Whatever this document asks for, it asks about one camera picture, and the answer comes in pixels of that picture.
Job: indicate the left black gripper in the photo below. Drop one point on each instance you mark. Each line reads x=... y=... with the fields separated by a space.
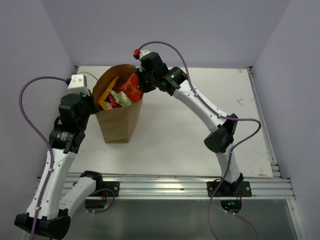
x=90 y=99

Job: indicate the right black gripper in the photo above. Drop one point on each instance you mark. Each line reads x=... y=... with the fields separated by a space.
x=140 y=72

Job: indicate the cassava chips bag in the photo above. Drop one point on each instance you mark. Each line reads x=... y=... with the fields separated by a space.
x=131 y=88

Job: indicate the orange Kettle chips bag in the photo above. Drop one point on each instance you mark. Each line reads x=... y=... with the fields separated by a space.
x=107 y=91

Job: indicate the colourful fruit candy packet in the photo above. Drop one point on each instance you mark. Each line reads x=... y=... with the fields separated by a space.
x=106 y=106

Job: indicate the pink silver chips bag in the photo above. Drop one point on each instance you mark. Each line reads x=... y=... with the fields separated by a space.
x=113 y=102

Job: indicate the small green candy packet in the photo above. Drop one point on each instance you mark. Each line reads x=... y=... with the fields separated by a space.
x=121 y=98

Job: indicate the brown paper bag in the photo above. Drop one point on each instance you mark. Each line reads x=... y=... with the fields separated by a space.
x=116 y=125

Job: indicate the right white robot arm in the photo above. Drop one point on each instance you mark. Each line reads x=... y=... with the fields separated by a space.
x=221 y=131

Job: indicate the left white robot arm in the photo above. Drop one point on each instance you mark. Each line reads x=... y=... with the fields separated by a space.
x=49 y=214

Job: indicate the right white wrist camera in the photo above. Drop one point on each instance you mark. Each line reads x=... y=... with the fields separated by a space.
x=138 y=53

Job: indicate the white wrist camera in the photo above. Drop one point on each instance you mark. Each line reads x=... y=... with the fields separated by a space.
x=78 y=85
x=138 y=53

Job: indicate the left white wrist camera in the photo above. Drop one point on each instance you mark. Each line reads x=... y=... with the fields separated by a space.
x=78 y=85

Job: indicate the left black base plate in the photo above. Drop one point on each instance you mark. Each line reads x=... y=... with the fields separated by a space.
x=111 y=185

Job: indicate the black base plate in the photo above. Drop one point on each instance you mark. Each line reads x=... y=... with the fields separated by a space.
x=111 y=185
x=228 y=190

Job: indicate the aluminium extrusion rail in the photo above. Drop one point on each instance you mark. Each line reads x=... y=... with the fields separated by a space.
x=170 y=187

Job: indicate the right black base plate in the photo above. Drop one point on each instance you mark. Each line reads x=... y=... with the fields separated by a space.
x=228 y=190

